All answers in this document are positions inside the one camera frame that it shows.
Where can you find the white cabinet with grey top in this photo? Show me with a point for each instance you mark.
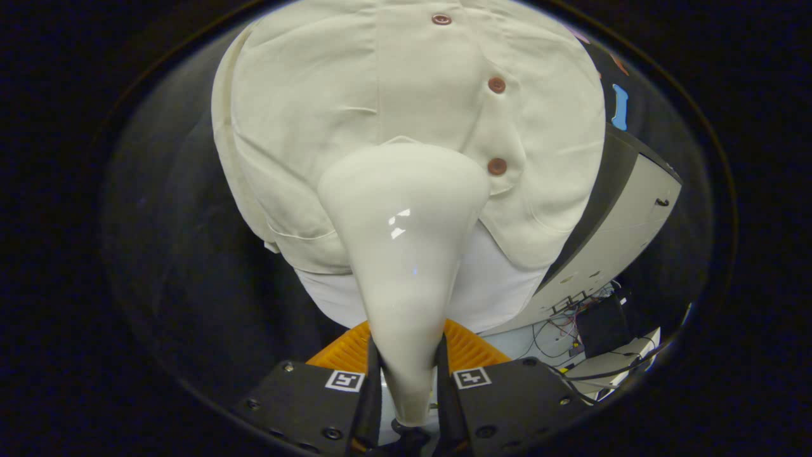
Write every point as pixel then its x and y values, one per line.
pixel 622 222

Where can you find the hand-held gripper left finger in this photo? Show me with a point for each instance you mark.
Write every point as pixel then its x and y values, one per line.
pixel 298 403

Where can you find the black backdrop cloth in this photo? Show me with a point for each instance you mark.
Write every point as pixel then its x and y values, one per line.
pixel 177 254

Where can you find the black box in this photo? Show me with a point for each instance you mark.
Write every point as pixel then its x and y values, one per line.
pixel 599 327

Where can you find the cream button-up shirt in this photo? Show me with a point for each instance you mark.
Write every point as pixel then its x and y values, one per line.
pixel 355 82

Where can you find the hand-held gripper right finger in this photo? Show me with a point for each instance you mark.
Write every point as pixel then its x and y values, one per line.
pixel 514 403

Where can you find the white mannequin torso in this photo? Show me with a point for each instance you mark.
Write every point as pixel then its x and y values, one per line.
pixel 495 285

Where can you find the white flat board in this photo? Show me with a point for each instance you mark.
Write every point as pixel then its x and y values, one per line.
pixel 609 368

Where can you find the white garment steamer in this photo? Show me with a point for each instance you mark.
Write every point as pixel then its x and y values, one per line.
pixel 403 254

